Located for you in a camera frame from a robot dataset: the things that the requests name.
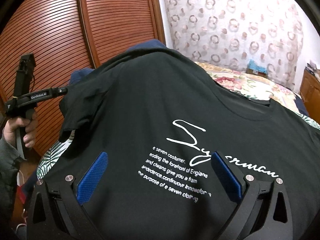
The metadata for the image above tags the person's left hand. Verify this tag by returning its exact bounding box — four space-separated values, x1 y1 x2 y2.
3 111 37 148

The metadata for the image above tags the blue item on box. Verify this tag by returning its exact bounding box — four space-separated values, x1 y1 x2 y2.
246 60 268 78

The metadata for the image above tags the brown louvered wardrobe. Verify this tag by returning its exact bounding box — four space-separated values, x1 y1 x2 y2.
0 0 167 157

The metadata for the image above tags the wooden sideboard cabinet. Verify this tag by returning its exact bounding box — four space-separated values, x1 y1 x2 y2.
300 69 320 123

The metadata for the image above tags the floral leaf bed blanket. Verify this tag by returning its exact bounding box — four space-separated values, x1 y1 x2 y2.
36 62 319 179

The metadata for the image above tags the navy blue garment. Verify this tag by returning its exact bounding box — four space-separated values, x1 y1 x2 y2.
69 39 167 85

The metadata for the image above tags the red white bag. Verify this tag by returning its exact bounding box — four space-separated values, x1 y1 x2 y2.
14 171 28 228

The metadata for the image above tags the black printed t-shirt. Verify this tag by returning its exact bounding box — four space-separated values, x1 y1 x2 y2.
44 48 319 239

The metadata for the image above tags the circle patterned curtain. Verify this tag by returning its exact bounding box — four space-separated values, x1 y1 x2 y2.
164 0 304 89

